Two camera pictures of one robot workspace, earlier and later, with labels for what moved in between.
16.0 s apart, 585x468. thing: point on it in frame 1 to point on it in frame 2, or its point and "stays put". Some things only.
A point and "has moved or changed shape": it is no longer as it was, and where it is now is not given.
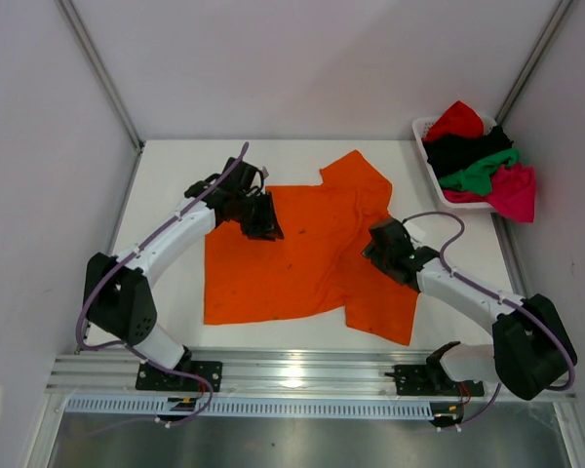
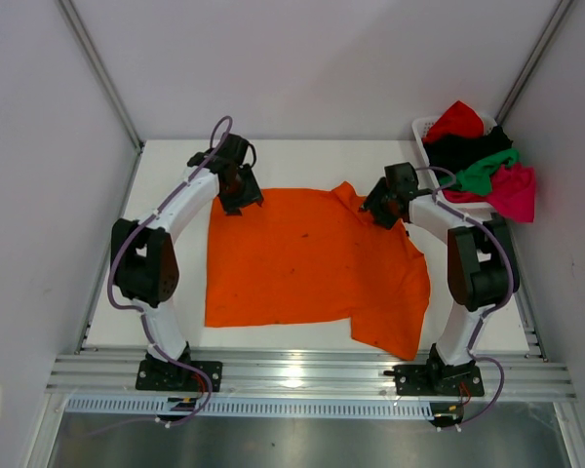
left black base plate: x=152 y=378 stays put
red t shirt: x=458 y=118 stays put
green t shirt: x=477 y=177 stays put
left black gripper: x=267 y=228 to x=251 y=196
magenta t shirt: x=512 y=192 stays put
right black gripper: x=387 y=249 to x=379 y=211
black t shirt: x=451 y=153 stays put
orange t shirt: x=319 y=264 has moved or changed shape
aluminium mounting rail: x=261 y=374 stays put
